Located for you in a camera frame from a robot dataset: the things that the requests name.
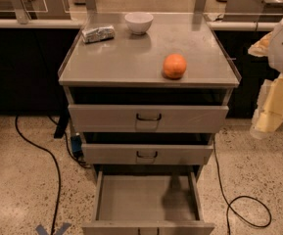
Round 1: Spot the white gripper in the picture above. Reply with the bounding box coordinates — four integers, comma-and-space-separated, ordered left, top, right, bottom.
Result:
248, 18, 283, 139

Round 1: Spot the orange fruit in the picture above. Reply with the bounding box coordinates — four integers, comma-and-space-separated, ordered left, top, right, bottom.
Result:
163, 54, 187, 79

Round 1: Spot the grey metal drawer cabinet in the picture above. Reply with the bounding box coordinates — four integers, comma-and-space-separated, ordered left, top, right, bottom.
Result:
59, 13, 240, 174

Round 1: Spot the top grey drawer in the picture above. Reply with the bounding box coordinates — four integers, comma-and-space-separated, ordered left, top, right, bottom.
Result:
69, 104, 228, 133

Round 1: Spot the bottom grey open drawer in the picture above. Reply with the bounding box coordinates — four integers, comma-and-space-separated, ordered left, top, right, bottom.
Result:
82, 171, 214, 235

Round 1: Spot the middle grey drawer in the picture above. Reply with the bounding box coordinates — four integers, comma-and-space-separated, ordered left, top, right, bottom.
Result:
82, 144, 213, 165

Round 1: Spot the white ceramic bowl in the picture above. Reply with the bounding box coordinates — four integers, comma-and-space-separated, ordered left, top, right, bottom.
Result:
124, 12, 154, 34

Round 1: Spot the silver foil snack packet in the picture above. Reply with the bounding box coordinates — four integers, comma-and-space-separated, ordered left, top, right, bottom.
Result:
81, 25, 116, 44

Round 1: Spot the blue power adapter box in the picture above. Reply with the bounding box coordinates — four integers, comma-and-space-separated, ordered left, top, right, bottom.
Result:
71, 135, 83, 159

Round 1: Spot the blue tape floor mark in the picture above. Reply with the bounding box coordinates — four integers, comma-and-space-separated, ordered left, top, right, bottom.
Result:
35, 222, 71, 235

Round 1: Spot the long white counter ledge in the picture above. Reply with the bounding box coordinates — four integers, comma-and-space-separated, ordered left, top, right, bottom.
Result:
0, 19, 276, 31

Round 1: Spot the black cable right floor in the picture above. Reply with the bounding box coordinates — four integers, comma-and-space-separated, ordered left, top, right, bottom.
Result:
212, 137, 273, 235

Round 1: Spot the black cable floor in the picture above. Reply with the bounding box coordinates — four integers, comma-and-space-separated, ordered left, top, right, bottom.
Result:
14, 115, 63, 235
212, 137, 273, 235

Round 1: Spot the grey metal post left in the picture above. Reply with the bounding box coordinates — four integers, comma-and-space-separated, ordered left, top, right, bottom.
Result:
11, 0, 29, 24

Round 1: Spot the black cable left floor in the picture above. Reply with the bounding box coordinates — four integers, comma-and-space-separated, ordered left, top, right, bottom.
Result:
14, 115, 63, 235

